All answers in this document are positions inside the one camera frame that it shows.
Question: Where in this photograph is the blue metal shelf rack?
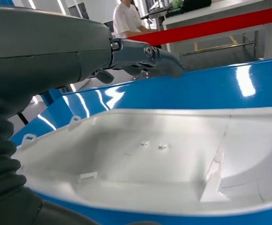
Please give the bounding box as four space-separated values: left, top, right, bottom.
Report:
0 0 272 225

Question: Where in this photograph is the person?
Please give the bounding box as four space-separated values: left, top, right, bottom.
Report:
113 0 152 39

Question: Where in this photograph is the black bag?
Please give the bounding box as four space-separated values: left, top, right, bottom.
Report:
183 0 212 13

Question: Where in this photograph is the red barrier belt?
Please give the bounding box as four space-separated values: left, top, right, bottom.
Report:
126 5 272 47

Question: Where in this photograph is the white office desk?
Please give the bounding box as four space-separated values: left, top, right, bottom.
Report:
162 0 272 60

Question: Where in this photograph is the steel desk frame bar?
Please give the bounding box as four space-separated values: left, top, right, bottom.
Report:
179 31 260 58

